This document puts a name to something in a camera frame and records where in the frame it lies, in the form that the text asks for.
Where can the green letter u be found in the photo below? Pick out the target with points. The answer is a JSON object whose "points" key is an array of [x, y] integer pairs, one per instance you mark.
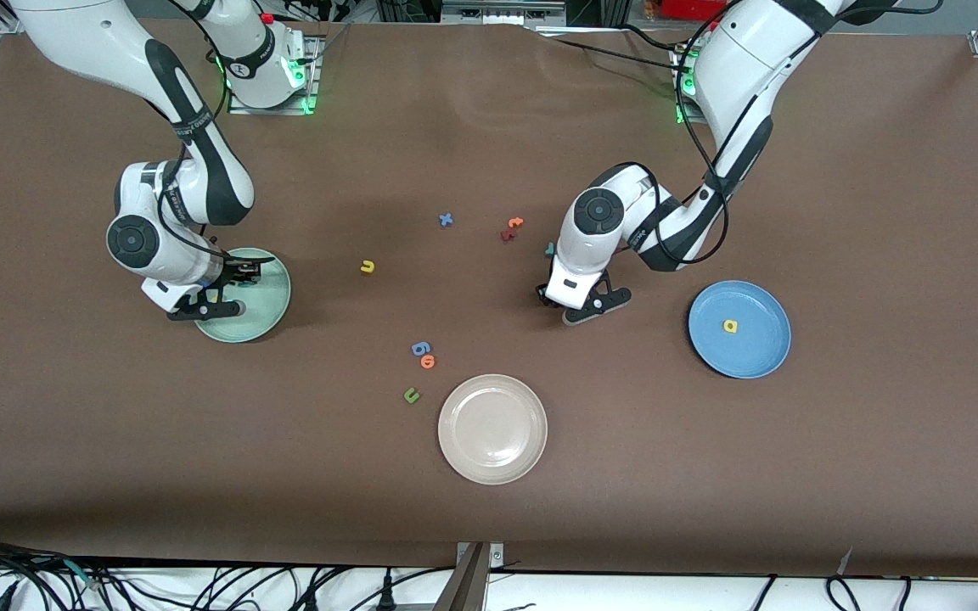
{"points": [[411, 398]]}

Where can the small silver corner bracket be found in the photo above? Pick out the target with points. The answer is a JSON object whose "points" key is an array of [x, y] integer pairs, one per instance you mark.
{"points": [[497, 556]]}

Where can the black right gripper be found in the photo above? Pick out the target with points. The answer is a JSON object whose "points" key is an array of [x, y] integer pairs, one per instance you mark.
{"points": [[233, 273]]}

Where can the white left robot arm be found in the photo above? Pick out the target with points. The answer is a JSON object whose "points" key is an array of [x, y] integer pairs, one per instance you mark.
{"points": [[744, 68]]}

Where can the aluminium profile beam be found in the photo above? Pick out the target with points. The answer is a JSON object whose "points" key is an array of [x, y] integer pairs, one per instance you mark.
{"points": [[468, 585]]}

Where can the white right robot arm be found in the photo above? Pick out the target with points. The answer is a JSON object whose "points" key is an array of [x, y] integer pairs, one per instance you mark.
{"points": [[81, 34]]}

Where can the red box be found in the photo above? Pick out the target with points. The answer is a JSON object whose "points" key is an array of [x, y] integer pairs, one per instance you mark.
{"points": [[684, 8]]}

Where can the beige plate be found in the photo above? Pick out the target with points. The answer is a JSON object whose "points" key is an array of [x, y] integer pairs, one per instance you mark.
{"points": [[492, 428]]}

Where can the blue plate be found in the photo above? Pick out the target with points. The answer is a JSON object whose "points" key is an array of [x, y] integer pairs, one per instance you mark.
{"points": [[752, 348]]}

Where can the white paper tag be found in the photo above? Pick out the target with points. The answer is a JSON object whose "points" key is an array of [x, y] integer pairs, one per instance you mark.
{"points": [[845, 562]]}

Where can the light green plate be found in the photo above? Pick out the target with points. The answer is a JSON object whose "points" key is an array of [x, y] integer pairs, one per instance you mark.
{"points": [[264, 305]]}

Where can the brown table cover sheet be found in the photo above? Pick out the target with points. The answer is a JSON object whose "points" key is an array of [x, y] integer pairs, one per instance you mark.
{"points": [[879, 467]]}

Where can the grey equipment box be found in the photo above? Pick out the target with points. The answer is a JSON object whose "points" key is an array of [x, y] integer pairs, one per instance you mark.
{"points": [[506, 13]]}

